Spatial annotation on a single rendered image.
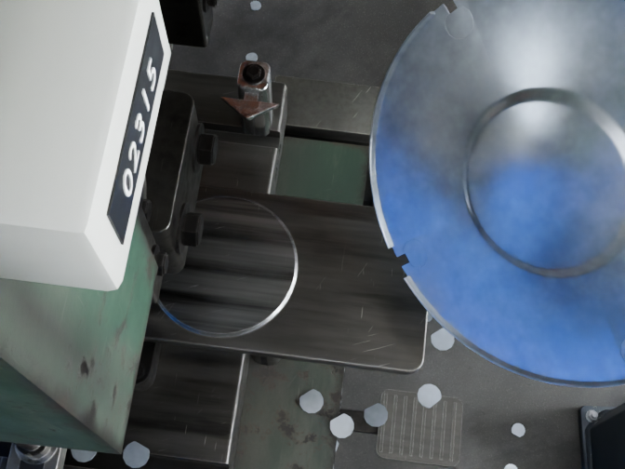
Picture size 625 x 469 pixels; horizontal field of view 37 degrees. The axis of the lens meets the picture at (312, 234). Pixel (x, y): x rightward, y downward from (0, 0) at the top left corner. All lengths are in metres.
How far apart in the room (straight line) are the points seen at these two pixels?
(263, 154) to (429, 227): 0.25
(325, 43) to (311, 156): 0.85
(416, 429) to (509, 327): 0.69
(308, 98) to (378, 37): 0.83
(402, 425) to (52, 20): 1.19
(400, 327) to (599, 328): 0.18
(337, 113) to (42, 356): 0.71
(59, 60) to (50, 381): 0.14
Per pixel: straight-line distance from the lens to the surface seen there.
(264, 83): 0.83
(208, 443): 0.82
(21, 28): 0.22
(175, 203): 0.59
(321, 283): 0.77
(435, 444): 1.38
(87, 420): 0.38
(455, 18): 0.66
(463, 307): 0.71
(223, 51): 1.79
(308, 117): 0.99
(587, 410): 1.59
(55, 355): 0.33
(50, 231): 0.19
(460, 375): 1.57
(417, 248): 0.72
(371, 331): 0.76
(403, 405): 1.38
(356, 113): 0.99
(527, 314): 0.69
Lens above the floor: 1.51
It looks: 69 degrees down
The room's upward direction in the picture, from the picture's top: 3 degrees clockwise
